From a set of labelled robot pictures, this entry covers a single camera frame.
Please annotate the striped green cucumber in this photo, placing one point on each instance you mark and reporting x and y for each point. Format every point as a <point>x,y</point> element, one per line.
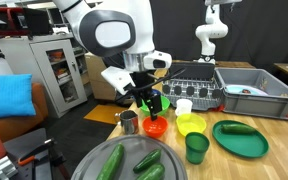
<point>154,172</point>

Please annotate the orange plastic bowl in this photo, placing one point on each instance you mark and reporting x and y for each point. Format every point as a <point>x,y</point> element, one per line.
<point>155,128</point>

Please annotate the cucumber on green plate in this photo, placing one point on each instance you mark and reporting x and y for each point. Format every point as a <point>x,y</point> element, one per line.
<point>237,129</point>

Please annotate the orange armchair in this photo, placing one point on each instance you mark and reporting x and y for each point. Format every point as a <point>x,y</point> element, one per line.
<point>14,126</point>

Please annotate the light blue plate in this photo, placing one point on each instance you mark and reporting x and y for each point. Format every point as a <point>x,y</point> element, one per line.
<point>244,90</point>

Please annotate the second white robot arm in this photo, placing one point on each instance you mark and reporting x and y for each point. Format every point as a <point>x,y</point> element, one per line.
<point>213,28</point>

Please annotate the green plastic cup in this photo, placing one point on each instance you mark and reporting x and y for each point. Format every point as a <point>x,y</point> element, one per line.
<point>197,145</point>

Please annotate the long green cucumber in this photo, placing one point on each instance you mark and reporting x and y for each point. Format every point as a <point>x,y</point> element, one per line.
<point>111,165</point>

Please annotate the green plastic bowl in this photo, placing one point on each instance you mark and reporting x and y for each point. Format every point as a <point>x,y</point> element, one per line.
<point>165,103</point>

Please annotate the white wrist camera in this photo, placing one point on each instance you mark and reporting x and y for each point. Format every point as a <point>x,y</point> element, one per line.
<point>120,79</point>

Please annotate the small steel pitcher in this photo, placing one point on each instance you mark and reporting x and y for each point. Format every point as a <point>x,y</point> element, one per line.
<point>128,120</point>

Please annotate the grey metal cabinet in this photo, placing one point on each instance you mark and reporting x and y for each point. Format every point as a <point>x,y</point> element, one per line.
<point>51,61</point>

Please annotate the yellow plastic bowl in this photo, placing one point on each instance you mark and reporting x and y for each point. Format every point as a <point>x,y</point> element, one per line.
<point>187,123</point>

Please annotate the grey dish rack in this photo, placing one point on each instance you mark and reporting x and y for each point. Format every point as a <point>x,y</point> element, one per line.
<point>197,83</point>

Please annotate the grey plastic bin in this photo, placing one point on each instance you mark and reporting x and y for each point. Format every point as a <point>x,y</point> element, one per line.
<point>272,105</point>

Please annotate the clear measuring cup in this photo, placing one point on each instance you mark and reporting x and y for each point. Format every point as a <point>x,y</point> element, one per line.
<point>183,106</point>

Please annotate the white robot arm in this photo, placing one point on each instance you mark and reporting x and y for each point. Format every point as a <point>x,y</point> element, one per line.
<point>126,27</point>

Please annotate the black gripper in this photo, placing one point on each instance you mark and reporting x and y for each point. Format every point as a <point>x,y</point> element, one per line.
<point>143,93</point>

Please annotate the small green cucumber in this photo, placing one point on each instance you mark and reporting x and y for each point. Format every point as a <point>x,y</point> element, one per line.
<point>151,158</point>

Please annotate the blue cushion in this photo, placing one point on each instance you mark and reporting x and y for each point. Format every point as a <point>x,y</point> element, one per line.
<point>16,95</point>

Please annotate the round grey metal tray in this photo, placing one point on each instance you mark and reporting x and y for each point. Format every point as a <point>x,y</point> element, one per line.
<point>136,147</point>

